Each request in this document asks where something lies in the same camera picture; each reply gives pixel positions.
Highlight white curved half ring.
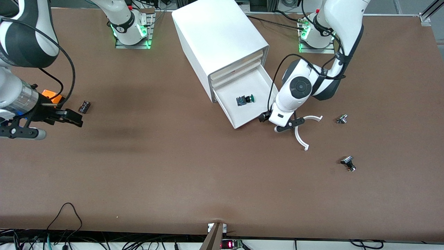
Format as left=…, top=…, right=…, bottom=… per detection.
left=294, top=115, right=324, bottom=151

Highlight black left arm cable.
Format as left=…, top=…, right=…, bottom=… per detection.
left=267, top=53, right=348, bottom=112

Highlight red LED display device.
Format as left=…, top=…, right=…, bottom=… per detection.
left=221, top=239, right=244, bottom=250

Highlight aluminium frame profile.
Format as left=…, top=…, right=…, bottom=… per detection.
left=419, top=0, right=444, bottom=27

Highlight brown camera post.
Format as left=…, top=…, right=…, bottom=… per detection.
left=199, top=223, right=224, bottom=250

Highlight green push button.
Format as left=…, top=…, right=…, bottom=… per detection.
left=236, top=94, right=256, bottom=107

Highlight orange box with hole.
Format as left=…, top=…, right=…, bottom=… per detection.
left=41, top=89, right=66, bottom=106

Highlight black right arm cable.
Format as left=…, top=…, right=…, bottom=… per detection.
left=0, top=17, right=76, bottom=105

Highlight white drawer cabinet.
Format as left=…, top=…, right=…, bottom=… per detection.
left=171, top=0, right=270, bottom=103

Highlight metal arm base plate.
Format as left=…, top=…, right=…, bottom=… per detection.
left=115, top=8, right=155, bottom=49
left=299, top=14, right=335, bottom=55

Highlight black table cable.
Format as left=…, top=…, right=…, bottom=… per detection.
left=247, top=15, right=306, bottom=30

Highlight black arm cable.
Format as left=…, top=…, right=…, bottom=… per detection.
left=0, top=17, right=76, bottom=105
left=267, top=53, right=348, bottom=112

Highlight black looped cable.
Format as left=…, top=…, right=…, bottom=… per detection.
left=46, top=203, right=83, bottom=232

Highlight black square push button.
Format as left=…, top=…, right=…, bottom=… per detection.
left=340, top=156, right=357, bottom=172

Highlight white plastic drawer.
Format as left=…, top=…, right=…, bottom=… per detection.
left=210, top=50, right=264, bottom=81
left=212, top=65, right=279, bottom=130
left=211, top=58, right=263, bottom=88

